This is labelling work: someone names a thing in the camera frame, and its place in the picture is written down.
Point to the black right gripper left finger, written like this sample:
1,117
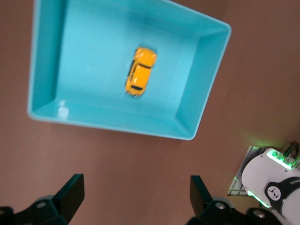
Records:
65,201

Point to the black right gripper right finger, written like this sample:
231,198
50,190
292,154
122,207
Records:
204,206

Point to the yellow beetle toy car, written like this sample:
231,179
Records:
140,70

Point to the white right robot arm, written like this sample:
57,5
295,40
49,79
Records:
262,173

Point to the teal plastic bin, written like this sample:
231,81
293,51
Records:
93,58

